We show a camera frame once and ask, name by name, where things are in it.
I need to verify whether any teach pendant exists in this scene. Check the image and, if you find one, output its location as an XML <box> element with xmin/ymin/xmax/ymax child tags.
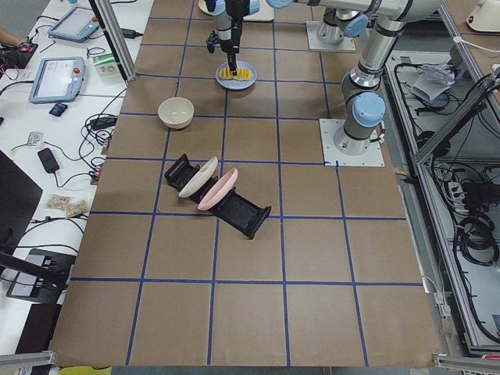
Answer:
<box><xmin>29</xmin><ymin>56</ymin><xmax>86</xmax><ymax>104</ymax></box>
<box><xmin>48</xmin><ymin>6</ymin><xmax>99</xmax><ymax>43</ymax></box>

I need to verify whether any near teach pendant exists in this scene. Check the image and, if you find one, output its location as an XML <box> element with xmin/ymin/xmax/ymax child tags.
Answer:
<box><xmin>29</xmin><ymin>56</ymin><xmax>86</xmax><ymax>104</ymax></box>

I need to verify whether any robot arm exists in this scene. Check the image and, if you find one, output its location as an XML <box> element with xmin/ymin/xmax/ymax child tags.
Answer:
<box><xmin>205</xmin><ymin>1</ymin><xmax>368</xmax><ymax>80</ymax></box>
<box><xmin>304</xmin><ymin>0</ymin><xmax>441</xmax><ymax>156</ymax></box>

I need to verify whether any far teach pendant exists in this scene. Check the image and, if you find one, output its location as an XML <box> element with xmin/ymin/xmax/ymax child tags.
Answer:
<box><xmin>48</xmin><ymin>6</ymin><xmax>99</xmax><ymax>43</ymax></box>

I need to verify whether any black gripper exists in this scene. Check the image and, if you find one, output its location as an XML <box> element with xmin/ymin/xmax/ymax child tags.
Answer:
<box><xmin>219</xmin><ymin>21</ymin><xmax>243</xmax><ymax>77</ymax></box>

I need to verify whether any cream ceramic bowl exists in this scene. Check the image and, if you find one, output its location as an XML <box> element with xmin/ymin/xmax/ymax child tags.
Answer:
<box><xmin>158</xmin><ymin>97</ymin><xmax>194</xmax><ymax>130</ymax></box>

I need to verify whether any yellow spiral bread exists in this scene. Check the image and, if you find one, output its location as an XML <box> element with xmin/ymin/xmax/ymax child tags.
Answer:
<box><xmin>219</xmin><ymin>66</ymin><xmax>252</xmax><ymax>81</ymax></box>

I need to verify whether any aluminium frame post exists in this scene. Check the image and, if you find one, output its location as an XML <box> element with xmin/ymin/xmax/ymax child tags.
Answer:
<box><xmin>89</xmin><ymin>0</ymin><xmax>138</xmax><ymax>82</ymax></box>

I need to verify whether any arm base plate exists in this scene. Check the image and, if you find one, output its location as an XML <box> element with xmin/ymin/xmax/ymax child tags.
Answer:
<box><xmin>305</xmin><ymin>21</ymin><xmax>356</xmax><ymax>53</ymax></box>
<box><xmin>320</xmin><ymin>119</ymin><xmax>384</xmax><ymax>167</ymax></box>

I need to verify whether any bag of wooden pieces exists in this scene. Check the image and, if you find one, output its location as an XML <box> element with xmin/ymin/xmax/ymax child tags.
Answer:
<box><xmin>45</xmin><ymin>194</ymin><xmax>90</xmax><ymax>218</ymax></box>

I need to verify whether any blue plate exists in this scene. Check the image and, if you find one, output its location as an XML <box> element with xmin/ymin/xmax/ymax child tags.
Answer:
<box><xmin>215</xmin><ymin>61</ymin><xmax>257</xmax><ymax>91</ymax></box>

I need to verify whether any black power adapter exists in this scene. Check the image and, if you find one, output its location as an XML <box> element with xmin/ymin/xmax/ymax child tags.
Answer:
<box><xmin>89</xmin><ymin>116</ymin><xmax>117</xmax><ymax>131</ymax></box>

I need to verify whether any pink plate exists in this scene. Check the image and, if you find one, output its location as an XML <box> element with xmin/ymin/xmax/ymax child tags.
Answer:
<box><xmin>198</xmin><ymin>167</ymin><xmax>238</xmax><ymax>211</ymax></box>

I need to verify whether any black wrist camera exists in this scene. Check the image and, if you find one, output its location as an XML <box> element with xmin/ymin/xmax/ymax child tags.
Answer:
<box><xmin>205</xmin><ymin>30</ymin><xmax>218</xmax><ymax>54</ymax></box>

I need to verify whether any black smartphone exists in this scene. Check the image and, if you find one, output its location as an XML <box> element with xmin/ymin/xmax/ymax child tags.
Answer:
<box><xmin>37</xmin><ymin>148</ymin><xmax>59</xmax><ymax>173</ymax></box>

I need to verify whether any round cream lemon plate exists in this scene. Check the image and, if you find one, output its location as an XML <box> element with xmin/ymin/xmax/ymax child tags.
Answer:
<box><xmin>198</xmin><ymin>0</ymin><xmax>216</xmax><ymax>16</ymax></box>

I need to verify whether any black dish rack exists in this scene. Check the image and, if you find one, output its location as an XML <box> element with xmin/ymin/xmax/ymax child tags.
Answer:
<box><xmin>164</xmin><ymin>154</ymin><xmax>271</xmax><ymax>239</ymax></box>

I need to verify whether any cream rectangular tray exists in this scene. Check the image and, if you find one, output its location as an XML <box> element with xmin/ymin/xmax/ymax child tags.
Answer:
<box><xmin>244</xmin><ymin>1</ymin><xmax>274</xmax><ymax>22</ymax></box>

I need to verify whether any green white box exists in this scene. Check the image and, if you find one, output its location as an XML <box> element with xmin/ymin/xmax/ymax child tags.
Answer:
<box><xmin>92</xmin><ymin>53</ymin><xmax>119</xmax><ymax>77</ymax></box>

